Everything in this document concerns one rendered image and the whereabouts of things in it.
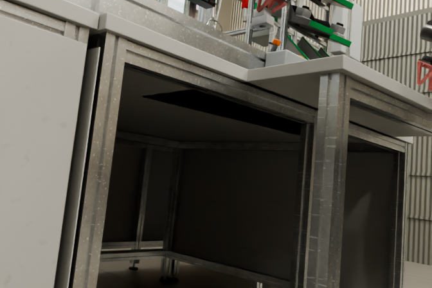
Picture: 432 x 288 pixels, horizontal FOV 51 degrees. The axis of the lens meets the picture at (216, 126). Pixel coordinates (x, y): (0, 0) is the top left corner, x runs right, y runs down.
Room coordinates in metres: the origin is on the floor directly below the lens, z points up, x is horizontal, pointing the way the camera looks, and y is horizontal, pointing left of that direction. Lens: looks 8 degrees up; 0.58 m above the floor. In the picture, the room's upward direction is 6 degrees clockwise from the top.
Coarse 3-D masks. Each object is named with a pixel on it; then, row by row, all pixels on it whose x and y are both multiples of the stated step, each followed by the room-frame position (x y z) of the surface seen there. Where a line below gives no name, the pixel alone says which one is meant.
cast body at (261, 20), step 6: (258, 12) 1.45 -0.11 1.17; (264, 12) 1.44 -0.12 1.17; (270, 12) 1.46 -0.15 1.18; (252, 18) 1.47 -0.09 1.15; (258, 18) 1.45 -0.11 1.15; (264, 18) 1.44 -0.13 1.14; (270, 18) 1.44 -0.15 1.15; (252, 24) 1.47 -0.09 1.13; (258, 24) 1.46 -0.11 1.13; (264, 24) 1.45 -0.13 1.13; (270, 24) 1.45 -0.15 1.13
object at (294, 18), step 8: (272, 8) 1.74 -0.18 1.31; (280, 8) 1.70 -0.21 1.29; (280, 16) 1.70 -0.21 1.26; (296, 16) 1.63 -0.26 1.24; (312, 16) 1.74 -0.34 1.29; (304, 24) 1.60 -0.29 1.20; (312, 24) 1.59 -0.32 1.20; (320, 24) 1.60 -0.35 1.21; (320, 32) 1.69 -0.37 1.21; (328, 32) 1.64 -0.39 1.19
